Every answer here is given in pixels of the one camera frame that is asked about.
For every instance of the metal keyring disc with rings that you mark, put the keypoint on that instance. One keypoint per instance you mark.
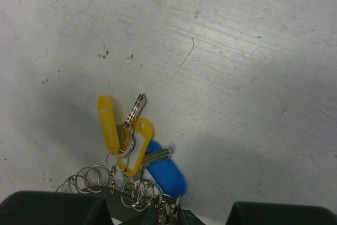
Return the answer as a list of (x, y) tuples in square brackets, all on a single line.
[(125, 199)]

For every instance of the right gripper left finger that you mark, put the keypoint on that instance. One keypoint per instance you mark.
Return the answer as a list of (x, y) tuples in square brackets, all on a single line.
[(33, 207)]

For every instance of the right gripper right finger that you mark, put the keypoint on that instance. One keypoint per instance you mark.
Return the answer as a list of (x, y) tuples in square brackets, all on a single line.
[(271, 213)]

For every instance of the key with yellow tag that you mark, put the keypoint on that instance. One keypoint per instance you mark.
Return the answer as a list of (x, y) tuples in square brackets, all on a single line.
[(118, 137), (143, 134)]

